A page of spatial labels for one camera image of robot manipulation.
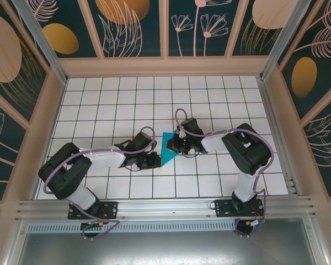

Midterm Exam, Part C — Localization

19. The grey metal sheet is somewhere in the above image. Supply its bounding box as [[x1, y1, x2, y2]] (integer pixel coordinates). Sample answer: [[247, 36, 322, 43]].
[[5, 231, 329, 265]]

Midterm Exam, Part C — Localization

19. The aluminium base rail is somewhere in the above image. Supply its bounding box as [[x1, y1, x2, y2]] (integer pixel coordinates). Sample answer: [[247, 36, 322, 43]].
[[15, 195, 318, 223]]

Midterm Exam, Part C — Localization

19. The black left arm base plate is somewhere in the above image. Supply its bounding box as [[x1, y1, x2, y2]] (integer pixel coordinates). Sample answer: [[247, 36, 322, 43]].
[[68, 200, 119, 220]]

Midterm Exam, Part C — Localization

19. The slotted grey cable duct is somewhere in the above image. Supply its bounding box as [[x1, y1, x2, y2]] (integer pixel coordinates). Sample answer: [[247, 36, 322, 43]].
[[26, 220, 311, 233]]

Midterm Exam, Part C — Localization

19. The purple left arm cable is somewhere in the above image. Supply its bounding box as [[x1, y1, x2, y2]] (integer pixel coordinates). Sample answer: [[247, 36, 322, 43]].
[[44, 126, 156, 241]]

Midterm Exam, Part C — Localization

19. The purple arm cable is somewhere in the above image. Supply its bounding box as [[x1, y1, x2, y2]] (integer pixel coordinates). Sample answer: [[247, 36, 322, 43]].
[[44, 126, 156, 241], [175, 108, 276, 239]]

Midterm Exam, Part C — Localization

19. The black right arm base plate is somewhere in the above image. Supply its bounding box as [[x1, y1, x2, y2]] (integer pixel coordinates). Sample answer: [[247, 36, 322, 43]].
[[214, 199, 265, 219]]

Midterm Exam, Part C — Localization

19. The small circuit board with wires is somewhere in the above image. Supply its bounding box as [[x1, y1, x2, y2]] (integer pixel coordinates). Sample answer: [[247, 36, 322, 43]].
[[81, 220, 107, 230], [244, 219, 266, 230]]

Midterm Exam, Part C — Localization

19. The aluminium side rail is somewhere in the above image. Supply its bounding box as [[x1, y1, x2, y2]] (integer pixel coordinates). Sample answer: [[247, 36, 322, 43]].
[[257, 78, 303, 197]]

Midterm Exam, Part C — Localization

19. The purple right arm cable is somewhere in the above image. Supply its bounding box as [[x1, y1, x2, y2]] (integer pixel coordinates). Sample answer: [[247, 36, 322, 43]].
[[175, 108, 276, 239]]

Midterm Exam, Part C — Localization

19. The aluminium frame post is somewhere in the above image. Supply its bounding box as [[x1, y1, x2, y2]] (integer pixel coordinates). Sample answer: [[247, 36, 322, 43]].
[[260, 0, 312, 81], [12, 0, 69, 84]]

